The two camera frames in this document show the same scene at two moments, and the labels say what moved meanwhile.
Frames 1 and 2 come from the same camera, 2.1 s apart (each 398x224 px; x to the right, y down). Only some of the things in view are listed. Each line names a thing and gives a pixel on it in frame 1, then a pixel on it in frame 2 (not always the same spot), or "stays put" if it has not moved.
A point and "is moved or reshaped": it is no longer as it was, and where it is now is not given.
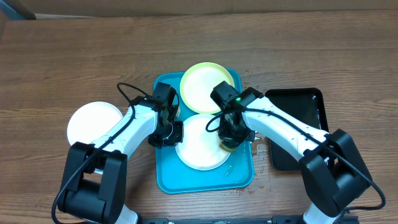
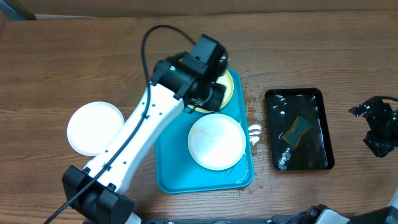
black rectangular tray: [308, 104] stays put
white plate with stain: [201, 149] is moved or reshaped
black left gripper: [178, 137] → [216, 102]
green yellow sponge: [226, 149] is moved or reshaped
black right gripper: [231, 137] → [374, 109]
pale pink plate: [89, 121] stays put
